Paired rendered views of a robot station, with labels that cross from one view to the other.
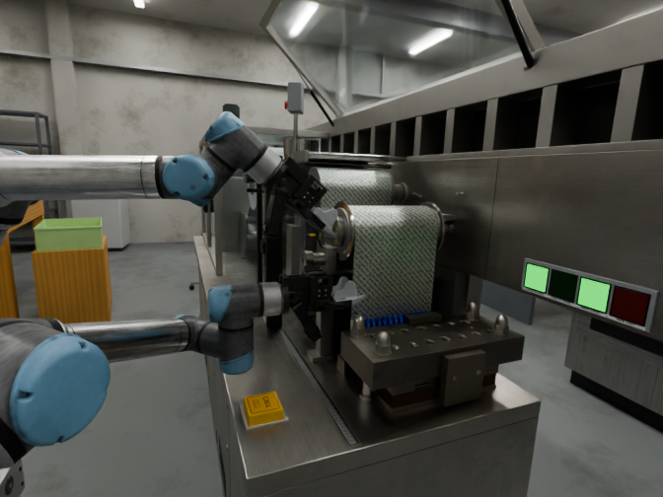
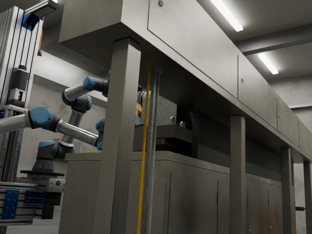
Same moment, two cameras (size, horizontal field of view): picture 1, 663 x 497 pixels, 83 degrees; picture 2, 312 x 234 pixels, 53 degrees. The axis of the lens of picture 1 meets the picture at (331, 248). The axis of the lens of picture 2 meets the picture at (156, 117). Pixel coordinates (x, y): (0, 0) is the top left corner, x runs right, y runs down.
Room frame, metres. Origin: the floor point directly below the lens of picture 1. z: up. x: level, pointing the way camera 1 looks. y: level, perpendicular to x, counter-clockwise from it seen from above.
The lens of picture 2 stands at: (0.02, -1.56, 0.72)
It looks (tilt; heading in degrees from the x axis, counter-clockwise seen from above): 14 degrees up; 58
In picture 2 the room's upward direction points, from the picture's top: 4 degrees clockwise
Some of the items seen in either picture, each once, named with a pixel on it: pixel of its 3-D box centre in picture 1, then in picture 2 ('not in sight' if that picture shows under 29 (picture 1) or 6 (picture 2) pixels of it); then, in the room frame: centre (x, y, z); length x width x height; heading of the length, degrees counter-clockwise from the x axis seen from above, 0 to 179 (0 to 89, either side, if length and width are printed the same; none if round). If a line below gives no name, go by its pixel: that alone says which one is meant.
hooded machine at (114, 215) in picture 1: (101, 209); not in sight; (6.51, 4.05, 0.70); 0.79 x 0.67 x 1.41; 111
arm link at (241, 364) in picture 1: (230, 343); (103, 141); (0.78, 0.22, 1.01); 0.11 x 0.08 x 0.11; 65
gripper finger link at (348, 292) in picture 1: (350, 292); (137, 120); (0.85, -0.05, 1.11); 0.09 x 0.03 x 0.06; 111
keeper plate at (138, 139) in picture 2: (463, 378); (139, 139); (0.74, -0.29, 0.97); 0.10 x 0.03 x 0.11; 112
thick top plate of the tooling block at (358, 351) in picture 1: (432, 345); (149, 135); (0.82, -0.24, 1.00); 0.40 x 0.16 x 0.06; 112
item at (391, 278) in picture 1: (394, 286); (158, 120); (0.92, -0.16, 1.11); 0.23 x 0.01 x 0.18; 112
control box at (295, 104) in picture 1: (293, 98); not in sight; (1.45, 0.16, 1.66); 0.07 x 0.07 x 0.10; 87
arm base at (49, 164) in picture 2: not in sight; (43, 165); (0.58, 0.83, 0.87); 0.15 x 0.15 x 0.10
